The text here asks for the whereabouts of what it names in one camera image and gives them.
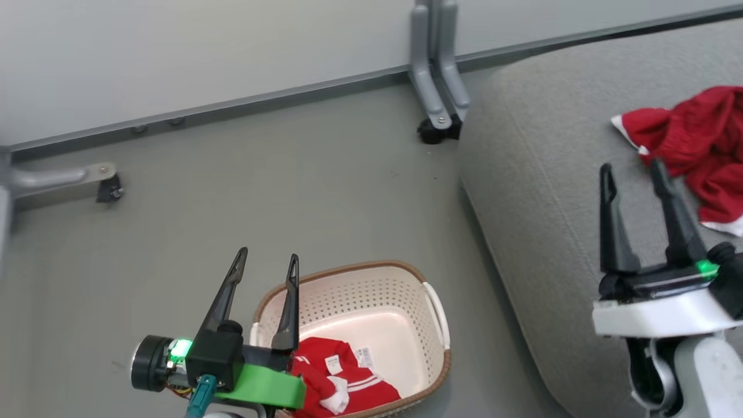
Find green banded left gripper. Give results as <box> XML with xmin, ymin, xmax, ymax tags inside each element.
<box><xmin>185</xmin><ymin>247</ymin><xmax>307</xmax><ymax>410</ymax></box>

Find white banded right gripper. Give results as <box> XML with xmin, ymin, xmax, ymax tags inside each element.
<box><xmin>591</xmin><ymin>157</ymin><xmax>738</xmax><ymax>338</ymax></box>

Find red white striped shirt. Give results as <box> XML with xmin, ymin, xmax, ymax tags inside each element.
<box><xmin>289</xmin><ymin>337</ymin><xmax>402</xmax><ymax>417</ymax></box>

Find red shorts with white trim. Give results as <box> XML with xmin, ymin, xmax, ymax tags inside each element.
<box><xmin>611</xmin><ymin>85</ymin><xmax>743</xmax><ymax>237</ymax></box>

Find grey fabric sofa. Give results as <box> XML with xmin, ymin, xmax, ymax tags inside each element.
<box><xmin>461</xmin><ymin>19</ymin><xmax>743</xmax><ymax>418</ymax></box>

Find white perforated laundry basket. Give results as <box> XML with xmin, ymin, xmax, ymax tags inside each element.
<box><xmin>250</xmin><ymin>260</ymin><xmax>452</xmax><ymax>418</ymax></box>

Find small black caster wheel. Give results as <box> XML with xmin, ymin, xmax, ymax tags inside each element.
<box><xmin>95</xmin><ymin>174</ymin><xmax>125</xmax><ymax>203</ymax></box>

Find long grey partition support leg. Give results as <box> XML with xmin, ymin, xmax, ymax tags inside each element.
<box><xmin>0</xmin><ymin>162</ymin><xmax>117</xmax><ymax>211</ymax></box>

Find black double caster wheel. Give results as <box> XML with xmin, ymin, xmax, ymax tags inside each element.
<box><xmin>416</xmin><ymin>114</ymin><xmax>463</xmax><ymax>145</ymax></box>

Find grey upright partition support leg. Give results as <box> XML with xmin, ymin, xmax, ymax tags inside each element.
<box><xmin>438</xmin><ymin>0</ymin><xmax>471</xmax><ymax>123</ymax></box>
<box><xmin>409</xmin><ymin>2</ymin><xmax>453</xmax><ymax>130</ymax></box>

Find teal cable connector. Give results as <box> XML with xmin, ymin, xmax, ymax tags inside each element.
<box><xmin>185</xmin><ymin>374</ymin><xmax>217</xmax><ymax>418</ymax></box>

